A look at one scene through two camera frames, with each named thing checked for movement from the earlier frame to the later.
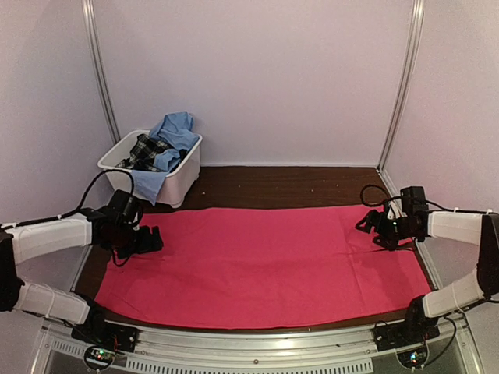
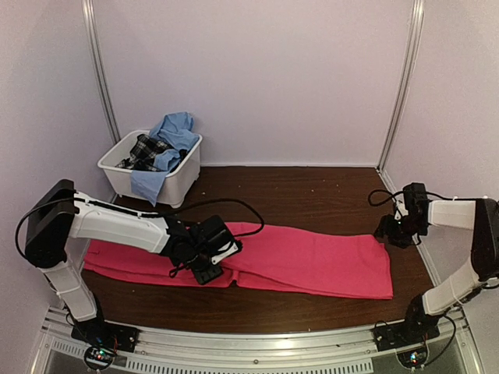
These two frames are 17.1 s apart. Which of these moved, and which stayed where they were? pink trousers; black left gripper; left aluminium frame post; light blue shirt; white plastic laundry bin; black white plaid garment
Moved: black left gripper; pink trousers
Stayed: left aluminium frame post; black white plaid garment; light blue shirt; white plastic laundry bin
